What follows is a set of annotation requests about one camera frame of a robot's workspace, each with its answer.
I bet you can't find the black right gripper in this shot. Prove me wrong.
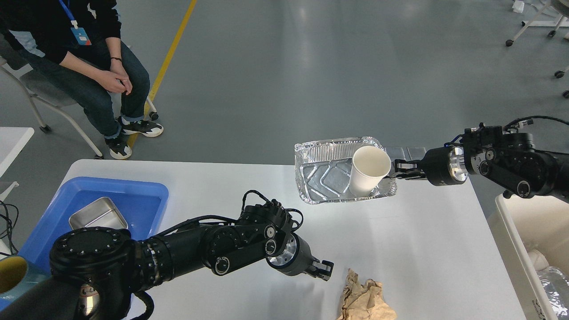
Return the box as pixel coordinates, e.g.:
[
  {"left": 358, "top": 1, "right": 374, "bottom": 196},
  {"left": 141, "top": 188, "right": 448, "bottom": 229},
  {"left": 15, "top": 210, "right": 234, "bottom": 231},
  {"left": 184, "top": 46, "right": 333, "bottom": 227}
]
[{"left": 393, "top": 146, "right": 468, "bottom": 186}]

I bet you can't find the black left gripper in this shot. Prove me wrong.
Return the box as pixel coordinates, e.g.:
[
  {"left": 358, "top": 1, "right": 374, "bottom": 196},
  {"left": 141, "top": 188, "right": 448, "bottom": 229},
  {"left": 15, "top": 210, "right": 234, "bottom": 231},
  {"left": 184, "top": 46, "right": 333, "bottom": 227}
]
[{"left": 266, "top": 233, "right": 335, "bottom": 281}]

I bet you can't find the white paper cup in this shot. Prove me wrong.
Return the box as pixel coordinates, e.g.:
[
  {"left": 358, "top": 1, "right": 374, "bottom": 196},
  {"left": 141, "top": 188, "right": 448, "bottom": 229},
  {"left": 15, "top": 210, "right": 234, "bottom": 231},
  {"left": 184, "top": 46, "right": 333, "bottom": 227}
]
[{"left": 348, "top": 146, "right": 392, "bottom": 198}]

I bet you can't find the brown paper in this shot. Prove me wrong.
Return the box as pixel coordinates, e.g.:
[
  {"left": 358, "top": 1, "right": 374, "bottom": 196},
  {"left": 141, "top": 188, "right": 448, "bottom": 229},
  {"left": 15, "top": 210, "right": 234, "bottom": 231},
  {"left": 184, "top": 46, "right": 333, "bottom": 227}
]
[{"left": 337, "top": 268, "right": 397, "bottom": 320}]

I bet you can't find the aluminium foil tray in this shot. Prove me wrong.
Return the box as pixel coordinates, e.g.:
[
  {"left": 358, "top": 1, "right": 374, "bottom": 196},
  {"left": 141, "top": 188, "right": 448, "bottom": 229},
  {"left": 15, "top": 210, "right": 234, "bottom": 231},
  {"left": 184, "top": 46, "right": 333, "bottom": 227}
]
[{"left": 293, "top": 136, "right": 397, "bottom": 204}]

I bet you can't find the small stainless steel tray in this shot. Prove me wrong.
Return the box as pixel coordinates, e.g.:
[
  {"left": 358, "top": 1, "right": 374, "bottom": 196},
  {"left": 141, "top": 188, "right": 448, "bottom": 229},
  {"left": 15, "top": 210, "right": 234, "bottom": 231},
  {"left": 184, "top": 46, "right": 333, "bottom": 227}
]
[{"left": 68, "top": 197, "right": 128, "bottom": 230}]

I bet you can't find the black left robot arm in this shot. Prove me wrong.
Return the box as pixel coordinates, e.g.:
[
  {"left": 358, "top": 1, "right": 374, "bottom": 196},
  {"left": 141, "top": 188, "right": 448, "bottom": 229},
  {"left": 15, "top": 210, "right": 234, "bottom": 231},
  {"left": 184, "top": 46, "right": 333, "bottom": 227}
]
[{"left": 1, "top": 190, "right": 334, "bottom": 320}]

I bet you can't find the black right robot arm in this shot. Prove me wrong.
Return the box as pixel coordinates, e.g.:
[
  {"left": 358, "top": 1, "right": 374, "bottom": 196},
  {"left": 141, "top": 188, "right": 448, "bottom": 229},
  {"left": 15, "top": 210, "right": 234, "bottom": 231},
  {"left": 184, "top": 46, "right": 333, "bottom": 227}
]
[{"left": 391, "top": 116, "right": 569, "bottom": 202}]

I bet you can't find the clear floor plate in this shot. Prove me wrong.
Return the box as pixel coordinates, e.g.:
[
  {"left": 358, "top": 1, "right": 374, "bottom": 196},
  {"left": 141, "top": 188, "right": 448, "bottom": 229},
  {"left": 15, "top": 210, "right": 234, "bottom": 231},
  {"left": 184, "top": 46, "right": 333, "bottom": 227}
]
[
  {"left": 406, "top": 147, "right": 427, "bottom": 160},
  {"left": 384, "top": 147, "right": 407, "bottom": 161}
]

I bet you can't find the white plastic bin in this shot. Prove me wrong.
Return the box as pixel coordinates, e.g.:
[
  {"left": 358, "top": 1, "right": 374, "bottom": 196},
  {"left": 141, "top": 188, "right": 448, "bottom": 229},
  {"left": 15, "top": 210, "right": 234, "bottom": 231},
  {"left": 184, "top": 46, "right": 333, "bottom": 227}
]
[{"left": 487, "top": 195, "right": 569, "bottom": 320}]

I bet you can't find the white cup in bin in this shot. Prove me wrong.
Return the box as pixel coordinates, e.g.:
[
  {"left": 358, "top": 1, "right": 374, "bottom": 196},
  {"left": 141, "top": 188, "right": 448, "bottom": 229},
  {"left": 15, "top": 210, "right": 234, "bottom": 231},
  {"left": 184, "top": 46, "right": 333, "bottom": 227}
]
[{"left": 528, "top": 249, "right": 549, "bottom": 272}]

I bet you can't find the crumpled foil in bin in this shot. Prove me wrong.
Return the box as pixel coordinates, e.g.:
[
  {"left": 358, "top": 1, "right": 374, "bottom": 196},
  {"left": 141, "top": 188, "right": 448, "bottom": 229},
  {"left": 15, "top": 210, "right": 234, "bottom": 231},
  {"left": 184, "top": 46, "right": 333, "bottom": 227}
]
[{"left": 537, "top": 267, "right": 569, "bottom": 320}]

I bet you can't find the blue plastic tray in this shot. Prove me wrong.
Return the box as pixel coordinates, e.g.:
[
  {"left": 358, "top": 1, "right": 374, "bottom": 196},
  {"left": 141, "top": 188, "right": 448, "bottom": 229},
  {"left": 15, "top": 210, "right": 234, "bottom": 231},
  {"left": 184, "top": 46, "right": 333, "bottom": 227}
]
[{"left": 18, "top": 176, "right": 168, "bottom": 272}]

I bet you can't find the white wheeled chair base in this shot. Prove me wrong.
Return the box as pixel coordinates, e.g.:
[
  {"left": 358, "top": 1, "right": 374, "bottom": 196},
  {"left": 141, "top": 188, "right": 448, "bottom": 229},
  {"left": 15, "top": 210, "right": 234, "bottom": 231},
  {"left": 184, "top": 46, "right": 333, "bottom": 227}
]
[{"left": 505, "top": 0, "right": 569, "bottom": 99}]

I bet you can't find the teal ceramic mug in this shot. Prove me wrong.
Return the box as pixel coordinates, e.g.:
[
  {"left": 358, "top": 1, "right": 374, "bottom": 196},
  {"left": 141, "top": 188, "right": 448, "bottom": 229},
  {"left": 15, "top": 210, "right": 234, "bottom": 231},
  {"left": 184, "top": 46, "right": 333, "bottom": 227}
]
[{"left": 0, "top": 256, "right": 51, "bottom": 303}]

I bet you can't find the person in dark clothes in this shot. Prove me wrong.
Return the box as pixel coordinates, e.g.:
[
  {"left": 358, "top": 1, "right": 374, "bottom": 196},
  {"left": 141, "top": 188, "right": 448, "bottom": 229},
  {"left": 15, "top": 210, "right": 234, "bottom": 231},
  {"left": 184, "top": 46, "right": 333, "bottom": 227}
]
[{"left": 0, "top": 0, "right": 164, "bottom": 160}]

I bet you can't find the white side table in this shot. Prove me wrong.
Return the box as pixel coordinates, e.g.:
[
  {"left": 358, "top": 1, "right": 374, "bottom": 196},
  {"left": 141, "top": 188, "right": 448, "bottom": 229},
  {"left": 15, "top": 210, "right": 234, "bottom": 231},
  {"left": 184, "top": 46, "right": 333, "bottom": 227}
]
[{"left": 0, "top": 126, "right": 35, "bottom": 176}]

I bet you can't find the grey office chair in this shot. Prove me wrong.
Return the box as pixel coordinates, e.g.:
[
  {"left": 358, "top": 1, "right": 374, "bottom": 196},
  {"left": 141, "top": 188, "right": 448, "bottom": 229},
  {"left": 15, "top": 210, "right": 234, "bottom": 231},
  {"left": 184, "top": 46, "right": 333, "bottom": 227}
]
[{"left": 0, "top": 36, "right": 159, "bottom": 160}]

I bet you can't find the black cable bundle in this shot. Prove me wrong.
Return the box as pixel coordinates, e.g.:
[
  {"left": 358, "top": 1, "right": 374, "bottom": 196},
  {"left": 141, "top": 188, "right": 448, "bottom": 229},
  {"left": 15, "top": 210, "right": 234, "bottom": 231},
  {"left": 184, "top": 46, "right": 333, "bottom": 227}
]
[{"left": 0, "top": 200, "right": 19, "bottom": 257}]

